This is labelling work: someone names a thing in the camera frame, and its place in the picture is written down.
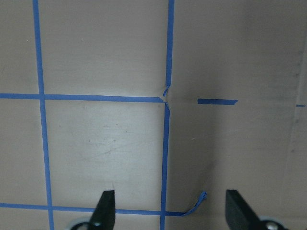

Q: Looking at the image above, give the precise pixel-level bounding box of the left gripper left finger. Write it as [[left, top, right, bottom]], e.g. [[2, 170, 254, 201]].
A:
[[89, 190, 116, 230]]

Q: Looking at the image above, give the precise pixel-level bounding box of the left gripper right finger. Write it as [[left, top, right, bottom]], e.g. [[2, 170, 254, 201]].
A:
[[225, 190, 266, 230]]

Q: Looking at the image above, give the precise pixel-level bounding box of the brown paper table cover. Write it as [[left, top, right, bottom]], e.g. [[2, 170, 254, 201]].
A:
[[0, 0, 307, 230]]

